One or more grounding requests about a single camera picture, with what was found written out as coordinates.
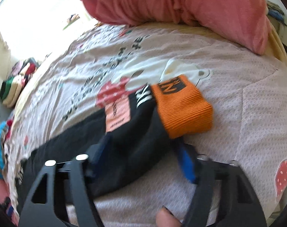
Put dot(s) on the pink printed bed sheet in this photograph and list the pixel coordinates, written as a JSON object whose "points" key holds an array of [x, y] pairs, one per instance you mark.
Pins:
{"points": [[248, 93]]}

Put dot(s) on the pink quilted pillow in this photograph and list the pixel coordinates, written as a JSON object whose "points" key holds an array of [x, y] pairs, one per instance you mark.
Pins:
{"points": [[4, 195]]}

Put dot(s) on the right hand thumb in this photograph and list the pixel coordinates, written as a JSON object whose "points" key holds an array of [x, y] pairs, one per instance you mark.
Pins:
{"points": [[165, 218]]}

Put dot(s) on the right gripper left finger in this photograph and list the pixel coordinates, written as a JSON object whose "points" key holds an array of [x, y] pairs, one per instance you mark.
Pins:
{"points": [[46, 201]]}

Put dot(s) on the pink crumpled blanket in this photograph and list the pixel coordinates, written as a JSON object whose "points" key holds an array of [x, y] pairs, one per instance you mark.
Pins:
{"points": [[242, 21]]}

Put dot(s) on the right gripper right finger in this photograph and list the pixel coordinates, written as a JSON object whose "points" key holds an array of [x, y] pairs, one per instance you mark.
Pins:
{"points": [[238, 204]]}

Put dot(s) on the stack of folded clothes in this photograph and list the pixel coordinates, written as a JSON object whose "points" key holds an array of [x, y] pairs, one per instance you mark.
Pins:
{"points": [[20, 75]]}

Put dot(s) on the black sweater with orange cuffs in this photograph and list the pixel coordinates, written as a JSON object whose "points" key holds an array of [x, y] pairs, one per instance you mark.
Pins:
{"points": [[131, 134]]}

